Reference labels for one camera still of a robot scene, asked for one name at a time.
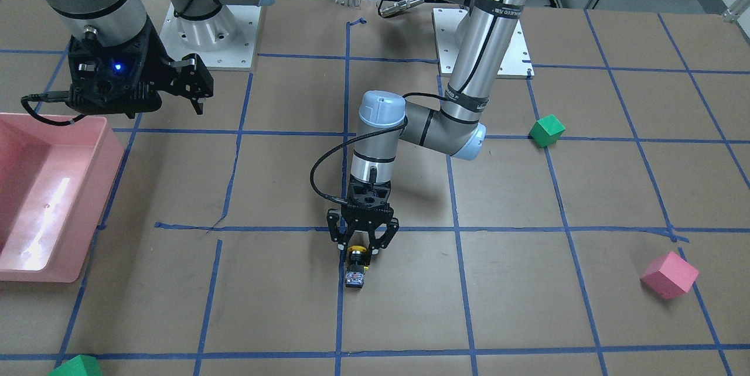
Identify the green cube at bottom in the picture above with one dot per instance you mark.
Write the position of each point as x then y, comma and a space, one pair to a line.
80, 365

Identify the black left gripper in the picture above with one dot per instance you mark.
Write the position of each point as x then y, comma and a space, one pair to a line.
338, 227

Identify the pink cube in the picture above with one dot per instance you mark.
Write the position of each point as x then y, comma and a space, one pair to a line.
670, 276

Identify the pink plastic bin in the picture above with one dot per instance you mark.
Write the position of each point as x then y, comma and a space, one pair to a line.
55, 184

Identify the silver cable connector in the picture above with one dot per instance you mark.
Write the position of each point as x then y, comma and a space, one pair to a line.
398, 7

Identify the yellow push button switch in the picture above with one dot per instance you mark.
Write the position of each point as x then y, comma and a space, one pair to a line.
357, 265

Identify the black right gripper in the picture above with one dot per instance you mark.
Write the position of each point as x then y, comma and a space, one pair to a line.
157, 55

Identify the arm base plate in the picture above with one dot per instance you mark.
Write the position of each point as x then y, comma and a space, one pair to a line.
450, 25
224, 42

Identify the green cube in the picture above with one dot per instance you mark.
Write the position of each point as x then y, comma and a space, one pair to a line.
546, 131
80, 365

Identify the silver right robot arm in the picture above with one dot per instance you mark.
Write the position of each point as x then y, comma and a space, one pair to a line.
112, 22

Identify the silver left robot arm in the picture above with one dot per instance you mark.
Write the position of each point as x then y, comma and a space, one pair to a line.
454, 129

